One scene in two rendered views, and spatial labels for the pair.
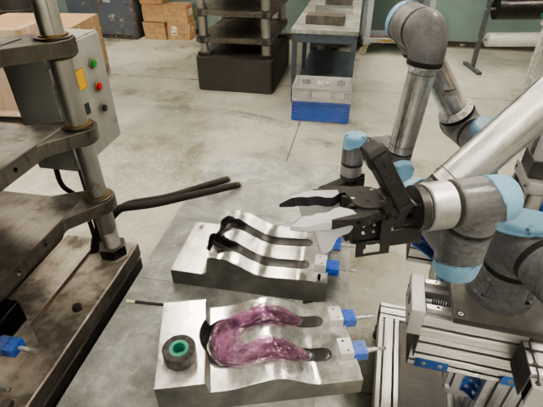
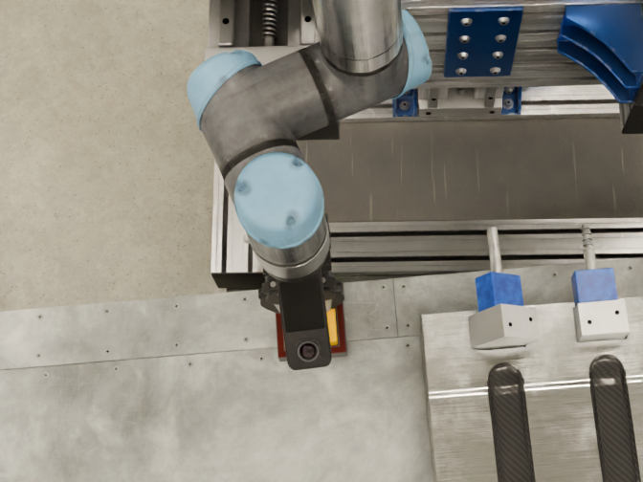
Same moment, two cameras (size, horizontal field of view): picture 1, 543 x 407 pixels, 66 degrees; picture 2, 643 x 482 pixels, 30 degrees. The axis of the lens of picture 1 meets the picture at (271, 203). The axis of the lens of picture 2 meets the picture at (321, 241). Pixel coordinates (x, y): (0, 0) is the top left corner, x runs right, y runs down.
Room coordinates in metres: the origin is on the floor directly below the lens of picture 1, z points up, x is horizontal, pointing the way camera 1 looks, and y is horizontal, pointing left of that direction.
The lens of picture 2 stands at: (1.27, 0.10, 2.17)
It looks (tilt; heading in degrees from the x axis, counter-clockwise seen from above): 72 degrees down; 267
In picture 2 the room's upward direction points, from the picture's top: 11 degrees counter-clockwise
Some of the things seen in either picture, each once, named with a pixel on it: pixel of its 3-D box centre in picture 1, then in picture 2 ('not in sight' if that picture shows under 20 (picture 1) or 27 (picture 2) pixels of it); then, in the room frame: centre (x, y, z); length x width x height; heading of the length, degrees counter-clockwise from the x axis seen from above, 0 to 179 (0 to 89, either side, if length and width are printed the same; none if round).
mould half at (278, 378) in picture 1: (258, 345); not in sight; (0.71, 0.04, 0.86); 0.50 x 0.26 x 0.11; 97
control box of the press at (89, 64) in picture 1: (103, 221); not in sight; (1.41, 0.71, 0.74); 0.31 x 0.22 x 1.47; 170
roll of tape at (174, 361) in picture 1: (179, 352); not in sight; (0.63, 0.22, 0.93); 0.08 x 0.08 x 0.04
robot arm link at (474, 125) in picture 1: (485, 141); not in sight; (1.21, -0.68, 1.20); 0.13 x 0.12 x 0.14; 9
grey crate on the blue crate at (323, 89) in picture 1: (322, 89); not in sight; (4.28, -0.53, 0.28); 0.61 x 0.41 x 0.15; 79
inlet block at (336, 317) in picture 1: (351, 317); not in sight; (0.80, -0.23, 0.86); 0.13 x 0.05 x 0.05; 97
